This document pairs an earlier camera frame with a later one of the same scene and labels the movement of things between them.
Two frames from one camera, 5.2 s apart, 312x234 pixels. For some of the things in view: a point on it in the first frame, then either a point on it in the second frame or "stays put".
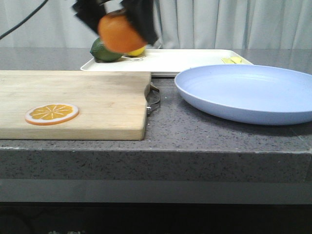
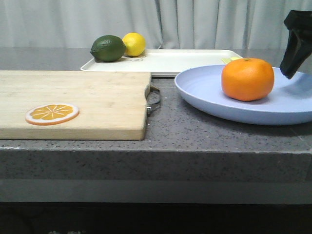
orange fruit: (118, 35) to (247, 79)
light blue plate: (257, 94) stays put
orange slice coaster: (51, 114) stays put
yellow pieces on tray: (236, 59) stays put
